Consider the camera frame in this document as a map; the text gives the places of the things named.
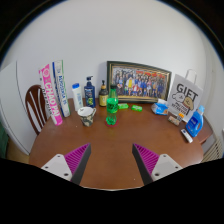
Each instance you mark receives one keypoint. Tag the white patterned mug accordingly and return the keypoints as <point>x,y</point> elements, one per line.
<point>86,116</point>

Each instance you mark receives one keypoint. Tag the framed group picture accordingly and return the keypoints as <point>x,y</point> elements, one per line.
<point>140,81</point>

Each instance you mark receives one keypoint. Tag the small white remote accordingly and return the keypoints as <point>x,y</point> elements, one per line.
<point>186,135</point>

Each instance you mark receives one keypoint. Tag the blue detergent bottle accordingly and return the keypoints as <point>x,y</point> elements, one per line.
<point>194,123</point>

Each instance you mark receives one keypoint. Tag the pink shuttlecock tube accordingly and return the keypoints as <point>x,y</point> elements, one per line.
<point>50,95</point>

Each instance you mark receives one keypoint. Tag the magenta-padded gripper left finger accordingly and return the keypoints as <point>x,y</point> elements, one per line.
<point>76,159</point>

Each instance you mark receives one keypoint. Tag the blue white tissue pack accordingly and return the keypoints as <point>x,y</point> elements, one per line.
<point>160,108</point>

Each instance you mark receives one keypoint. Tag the brown wooden chair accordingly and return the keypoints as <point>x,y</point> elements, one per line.
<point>31,106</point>

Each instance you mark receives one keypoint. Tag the amber pump bottle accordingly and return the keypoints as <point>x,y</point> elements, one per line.
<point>103,96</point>

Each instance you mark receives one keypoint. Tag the small patterned box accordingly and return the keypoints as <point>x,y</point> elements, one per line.
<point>173,120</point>

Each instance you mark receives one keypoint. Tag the white green-blue shuttlecock tube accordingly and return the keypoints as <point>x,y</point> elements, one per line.
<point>62,88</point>

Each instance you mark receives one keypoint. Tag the small green packet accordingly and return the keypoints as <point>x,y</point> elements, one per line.
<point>123,106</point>
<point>136,108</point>

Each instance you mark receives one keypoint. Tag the flat round red coaster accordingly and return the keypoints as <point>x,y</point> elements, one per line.
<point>108,124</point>

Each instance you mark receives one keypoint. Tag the white radiator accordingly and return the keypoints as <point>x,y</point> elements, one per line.
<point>213,150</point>

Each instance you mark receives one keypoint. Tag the white bottle with blue cap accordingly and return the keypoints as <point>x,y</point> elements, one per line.
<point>77,98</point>

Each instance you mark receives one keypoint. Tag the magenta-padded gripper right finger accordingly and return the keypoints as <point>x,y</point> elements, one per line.
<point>146,159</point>

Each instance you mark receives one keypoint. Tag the green plastic drink bottle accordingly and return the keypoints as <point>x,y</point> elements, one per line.
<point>112,106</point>

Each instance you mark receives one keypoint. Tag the dark blue pump bottle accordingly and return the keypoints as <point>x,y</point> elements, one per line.
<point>89,95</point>

